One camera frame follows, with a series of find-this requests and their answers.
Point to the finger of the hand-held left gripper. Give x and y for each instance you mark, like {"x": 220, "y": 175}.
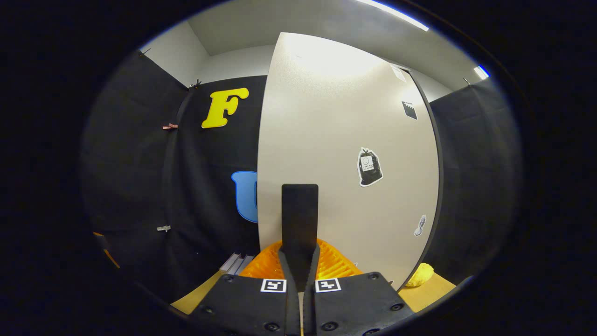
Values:
{"x": 247, "y": 303}
{"x": 113, "y": 259}

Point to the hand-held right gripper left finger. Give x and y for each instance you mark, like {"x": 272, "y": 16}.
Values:
{"x": 247, "y": 303}

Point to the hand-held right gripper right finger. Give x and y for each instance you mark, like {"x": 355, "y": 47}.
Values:
{"x": 359, "y": 303}

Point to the dark grey cabinet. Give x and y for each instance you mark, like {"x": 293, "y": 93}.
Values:
{"x": 440, "y": 186}

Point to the black backdrop cloth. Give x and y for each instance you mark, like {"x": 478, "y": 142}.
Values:
{"x": 140, "y": 163}

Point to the pink clothespin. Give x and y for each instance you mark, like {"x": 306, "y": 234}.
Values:
{"x": 170, "y": 126}

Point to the small ceiling light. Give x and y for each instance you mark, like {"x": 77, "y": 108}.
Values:
{"x": 482, "y": 72}

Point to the large ceiling light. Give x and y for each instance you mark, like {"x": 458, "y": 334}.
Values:
{"x": 396, "y": 13}

